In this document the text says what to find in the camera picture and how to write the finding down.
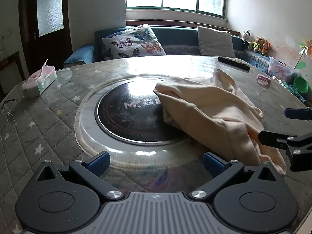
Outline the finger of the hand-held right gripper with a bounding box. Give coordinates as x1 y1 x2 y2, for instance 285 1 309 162
258 130 312 172
284 107 312 121

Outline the dark teal sofa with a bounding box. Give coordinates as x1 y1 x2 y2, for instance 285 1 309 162
94 25 271 66

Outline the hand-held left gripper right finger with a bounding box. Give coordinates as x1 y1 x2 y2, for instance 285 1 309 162
188 152 284 200

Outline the clear plastic container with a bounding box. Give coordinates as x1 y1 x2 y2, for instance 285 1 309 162
268 57 294 77

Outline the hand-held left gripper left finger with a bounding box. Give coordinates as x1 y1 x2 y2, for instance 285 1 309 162
30 151 125 200

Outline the black and white plush toy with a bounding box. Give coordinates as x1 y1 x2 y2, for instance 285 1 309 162
241 30 254 49

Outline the beige garment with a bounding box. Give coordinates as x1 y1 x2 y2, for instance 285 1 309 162
153 69 287 176

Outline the black remote control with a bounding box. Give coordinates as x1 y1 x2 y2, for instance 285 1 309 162
218 56 251 72

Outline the round black induction cooktop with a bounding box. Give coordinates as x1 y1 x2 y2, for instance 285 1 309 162
95 78 193 145

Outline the pink hair tie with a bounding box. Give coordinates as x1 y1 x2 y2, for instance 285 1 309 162
256 74 272 87

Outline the colourful pinwheel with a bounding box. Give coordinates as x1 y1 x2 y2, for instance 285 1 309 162
292 43 312 71

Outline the butterfly print pillow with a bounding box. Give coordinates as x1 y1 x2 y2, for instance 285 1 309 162
101 24 167 60

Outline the plain grey pillow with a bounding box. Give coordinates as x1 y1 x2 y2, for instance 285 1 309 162
197 26 236 58

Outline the tissue box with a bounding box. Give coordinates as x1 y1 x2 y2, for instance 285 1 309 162
21 59 57 98

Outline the green and brown plush toy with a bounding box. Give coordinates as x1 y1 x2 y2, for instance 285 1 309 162
253 37 265 53

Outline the orange plush toy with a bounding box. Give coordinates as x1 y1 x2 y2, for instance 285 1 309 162
261 40 271 55

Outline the dark wooden glass door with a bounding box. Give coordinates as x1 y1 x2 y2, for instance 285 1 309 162
18 0 74 75

